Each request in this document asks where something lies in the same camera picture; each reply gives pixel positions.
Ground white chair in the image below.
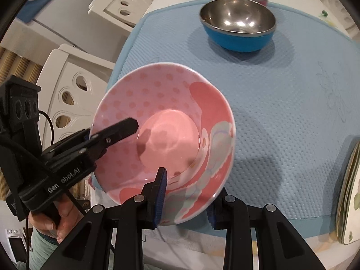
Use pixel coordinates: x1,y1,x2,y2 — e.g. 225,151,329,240
88,0,154,36
37,44,115,149

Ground pink ceramic bowl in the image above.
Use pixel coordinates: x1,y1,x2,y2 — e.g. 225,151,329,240
91,62,236,225

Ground white refrigerator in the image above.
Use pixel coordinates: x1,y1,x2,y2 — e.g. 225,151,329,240
15,0,126,62

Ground white chair near left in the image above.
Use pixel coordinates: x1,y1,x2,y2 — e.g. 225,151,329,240
37,44,115,149

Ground white chair far left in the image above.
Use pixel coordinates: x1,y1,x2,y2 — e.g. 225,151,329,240
88,0,154,36

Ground blue steel bowl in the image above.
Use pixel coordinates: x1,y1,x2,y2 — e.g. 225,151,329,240
199,0,276,52

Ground large octagonal forest plate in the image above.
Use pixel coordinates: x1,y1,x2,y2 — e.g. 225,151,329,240
339,142,360,245

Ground light blue table mat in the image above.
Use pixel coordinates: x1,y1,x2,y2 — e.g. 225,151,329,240
109,0,359,238

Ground round sunflower ceramic plate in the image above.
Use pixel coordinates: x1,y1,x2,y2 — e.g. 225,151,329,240
336,141,359,244

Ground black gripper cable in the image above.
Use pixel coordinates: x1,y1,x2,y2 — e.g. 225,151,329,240
25,110,87,270

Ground person's left hand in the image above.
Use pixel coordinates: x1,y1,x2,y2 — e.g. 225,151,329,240
27,193,85,244

